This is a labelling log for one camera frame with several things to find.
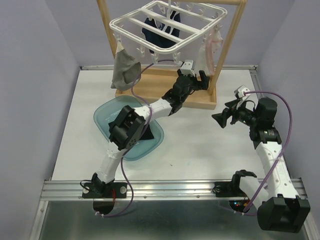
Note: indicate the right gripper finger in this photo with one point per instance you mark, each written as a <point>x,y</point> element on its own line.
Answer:
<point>221,118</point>
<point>232,105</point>

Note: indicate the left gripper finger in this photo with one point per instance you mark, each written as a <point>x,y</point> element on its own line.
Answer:
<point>204,80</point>
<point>179,73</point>

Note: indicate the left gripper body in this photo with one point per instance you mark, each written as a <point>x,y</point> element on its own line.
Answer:
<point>194,84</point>

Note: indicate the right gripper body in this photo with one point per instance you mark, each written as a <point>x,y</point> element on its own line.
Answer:
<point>241,114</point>

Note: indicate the white pink underwear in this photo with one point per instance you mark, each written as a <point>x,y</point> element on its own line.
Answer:
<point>205,58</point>

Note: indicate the black underwear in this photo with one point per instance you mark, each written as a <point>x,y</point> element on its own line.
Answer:
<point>148,133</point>

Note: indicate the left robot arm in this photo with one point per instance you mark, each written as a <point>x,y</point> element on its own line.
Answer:
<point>102,182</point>

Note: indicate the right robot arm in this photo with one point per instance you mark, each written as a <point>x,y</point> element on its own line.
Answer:
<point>279,205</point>

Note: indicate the grey underwear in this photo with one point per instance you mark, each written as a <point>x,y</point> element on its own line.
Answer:
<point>126,70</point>

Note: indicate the teal plastic basin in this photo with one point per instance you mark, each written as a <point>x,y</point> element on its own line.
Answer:
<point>108,112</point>

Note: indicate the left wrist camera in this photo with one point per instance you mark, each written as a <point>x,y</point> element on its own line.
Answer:
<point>187,68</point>

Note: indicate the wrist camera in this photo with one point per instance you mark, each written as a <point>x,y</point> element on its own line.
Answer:
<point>241,91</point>
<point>187,68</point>

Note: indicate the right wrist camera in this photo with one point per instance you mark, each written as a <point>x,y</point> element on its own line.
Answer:
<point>241,91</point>

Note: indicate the white clip hanger frame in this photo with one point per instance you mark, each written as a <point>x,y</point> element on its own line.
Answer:
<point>165,27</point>

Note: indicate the aluminium rail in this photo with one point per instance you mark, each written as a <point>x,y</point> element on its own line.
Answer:
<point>143,190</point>

